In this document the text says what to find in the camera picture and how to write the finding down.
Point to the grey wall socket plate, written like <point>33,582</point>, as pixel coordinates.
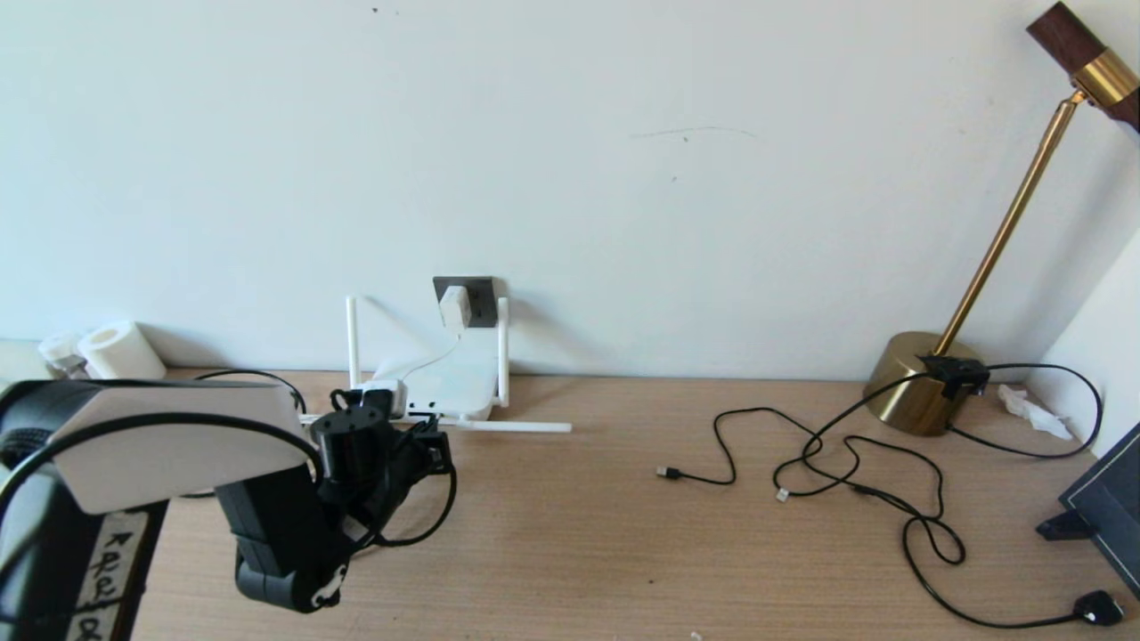
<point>483,303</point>

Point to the brass desk lamp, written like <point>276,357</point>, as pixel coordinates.
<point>899,383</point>

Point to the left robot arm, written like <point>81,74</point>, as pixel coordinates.
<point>178,445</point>

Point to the white handwritten label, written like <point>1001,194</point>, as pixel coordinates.
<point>111,579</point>

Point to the white toilet paper roll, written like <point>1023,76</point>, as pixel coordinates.
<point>125,354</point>

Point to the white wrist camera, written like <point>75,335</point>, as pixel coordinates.
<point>381,396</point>

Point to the clear plastic container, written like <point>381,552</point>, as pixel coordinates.
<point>61,352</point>

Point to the dark framed board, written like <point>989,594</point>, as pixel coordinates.
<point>1113,499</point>

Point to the crumpled white tissue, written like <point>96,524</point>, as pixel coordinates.
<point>1033,414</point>

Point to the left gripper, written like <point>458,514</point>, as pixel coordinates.
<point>410,463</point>

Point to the white power adapter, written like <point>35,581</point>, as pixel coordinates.
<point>455,306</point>

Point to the white wifi router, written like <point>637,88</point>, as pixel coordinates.
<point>454,383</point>

